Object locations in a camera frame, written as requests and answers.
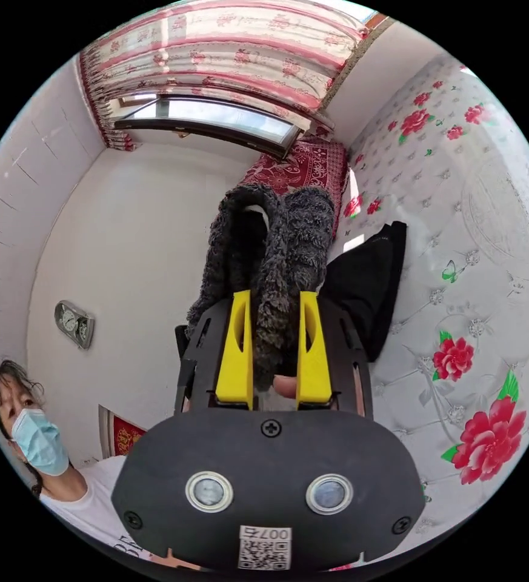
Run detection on person's right hand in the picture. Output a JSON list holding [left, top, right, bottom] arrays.
[[273, 374, 298, 400]]

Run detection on black garment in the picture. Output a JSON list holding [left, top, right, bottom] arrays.
[[317, 221, 408, 363]]

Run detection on window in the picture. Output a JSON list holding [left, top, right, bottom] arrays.
[[113, 92, 305, 159]]

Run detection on person's body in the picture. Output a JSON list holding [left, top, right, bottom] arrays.
[[0, 358, 165, 567]]

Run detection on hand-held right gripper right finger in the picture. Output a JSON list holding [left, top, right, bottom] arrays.
[[296, 291, 334, 404]]

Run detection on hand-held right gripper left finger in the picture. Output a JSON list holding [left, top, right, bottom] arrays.
[[215, 290, 254, 406]]

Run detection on bed with white floral sheet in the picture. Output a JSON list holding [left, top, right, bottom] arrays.
[[328, 53, 529, 554]]

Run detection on dark gray wool pants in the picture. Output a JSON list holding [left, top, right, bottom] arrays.
[[185, 184, 338, 393]]

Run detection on red patterned folded quilt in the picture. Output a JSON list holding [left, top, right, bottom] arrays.
[[244, 139, 350, 239]]

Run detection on silver clock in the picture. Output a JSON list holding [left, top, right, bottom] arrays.
[[53, 299, 96, 350]]

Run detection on red floral curtain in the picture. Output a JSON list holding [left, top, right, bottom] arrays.
[[76, 3, 370, 152]]

